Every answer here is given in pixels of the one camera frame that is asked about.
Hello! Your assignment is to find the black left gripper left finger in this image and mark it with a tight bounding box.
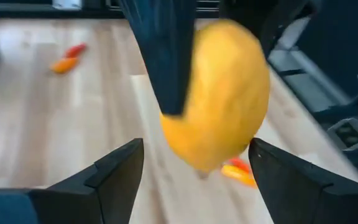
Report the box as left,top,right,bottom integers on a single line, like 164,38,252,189
0,138,145,224

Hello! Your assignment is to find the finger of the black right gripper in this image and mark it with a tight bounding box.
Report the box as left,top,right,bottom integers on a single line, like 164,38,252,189
219,0,316,58
118,0,197,116

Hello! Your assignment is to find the yellow toy lemon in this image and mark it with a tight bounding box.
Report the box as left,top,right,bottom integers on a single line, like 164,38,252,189
159,19,271,173

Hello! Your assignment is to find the orange toy carrot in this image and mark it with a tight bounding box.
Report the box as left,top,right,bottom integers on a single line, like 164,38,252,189
221,164,258,189

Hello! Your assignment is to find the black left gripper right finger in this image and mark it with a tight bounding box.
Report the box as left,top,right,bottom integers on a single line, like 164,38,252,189
249,138,358,224

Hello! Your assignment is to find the orange chili pepper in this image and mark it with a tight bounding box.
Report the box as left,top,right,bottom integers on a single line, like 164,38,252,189
50,57,80,75

